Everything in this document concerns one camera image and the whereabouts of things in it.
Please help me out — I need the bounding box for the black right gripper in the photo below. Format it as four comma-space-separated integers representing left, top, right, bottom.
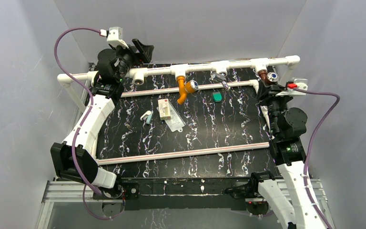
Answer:
254, 79, 294, 135

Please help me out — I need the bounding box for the dark red water faucet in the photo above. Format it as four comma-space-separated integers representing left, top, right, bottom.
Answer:
257, 70, 279, 85

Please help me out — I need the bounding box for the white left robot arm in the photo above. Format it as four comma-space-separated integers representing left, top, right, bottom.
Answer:
51, 39, 154, 198

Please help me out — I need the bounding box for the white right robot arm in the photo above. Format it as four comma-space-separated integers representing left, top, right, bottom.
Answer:
249, 82, 340, 229

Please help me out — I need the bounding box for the chrome water faucet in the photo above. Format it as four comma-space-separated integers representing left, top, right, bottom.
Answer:
211, 72, 231, 90

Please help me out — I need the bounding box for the orange water faucet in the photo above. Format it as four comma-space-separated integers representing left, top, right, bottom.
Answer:
176, 76, 199, 104

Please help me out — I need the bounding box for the cream cardboard box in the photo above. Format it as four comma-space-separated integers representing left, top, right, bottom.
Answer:
158, 98, 172, 120

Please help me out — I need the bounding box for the green square tape measure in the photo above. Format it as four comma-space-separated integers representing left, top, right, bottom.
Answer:
212, 92, 223, 103

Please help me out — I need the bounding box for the white blue stapler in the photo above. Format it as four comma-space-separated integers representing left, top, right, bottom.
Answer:
140, 110, 153, 125

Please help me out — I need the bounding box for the white plastic package card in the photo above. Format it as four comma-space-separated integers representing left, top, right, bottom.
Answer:
164, 102, 186, 133

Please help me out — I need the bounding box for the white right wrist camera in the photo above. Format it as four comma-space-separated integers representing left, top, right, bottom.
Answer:
275, 78, 308, 97

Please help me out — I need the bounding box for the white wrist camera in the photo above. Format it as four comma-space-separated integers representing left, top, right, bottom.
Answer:
275, 78, 308, 97
106, 27, 129, 49

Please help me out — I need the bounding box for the white pipe frame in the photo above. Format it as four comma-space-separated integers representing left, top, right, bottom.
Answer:
57, 55, 300, 165

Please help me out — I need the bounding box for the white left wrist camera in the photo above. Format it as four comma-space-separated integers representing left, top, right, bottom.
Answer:
106, 27, 129, 49

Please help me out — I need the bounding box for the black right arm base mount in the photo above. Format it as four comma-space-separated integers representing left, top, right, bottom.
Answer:
222, 171, 275, 217

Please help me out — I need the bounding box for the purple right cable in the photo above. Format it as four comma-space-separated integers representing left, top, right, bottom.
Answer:
293, 88, 341, 229

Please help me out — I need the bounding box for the purple cable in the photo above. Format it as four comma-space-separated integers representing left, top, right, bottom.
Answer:
54, 27, 125, 220
293, 88, 341, 229

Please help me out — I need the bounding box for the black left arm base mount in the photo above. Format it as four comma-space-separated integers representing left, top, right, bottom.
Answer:
100, 179, 140, 217

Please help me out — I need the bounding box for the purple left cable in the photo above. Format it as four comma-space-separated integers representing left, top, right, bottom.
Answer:
54, 27, 125, 220

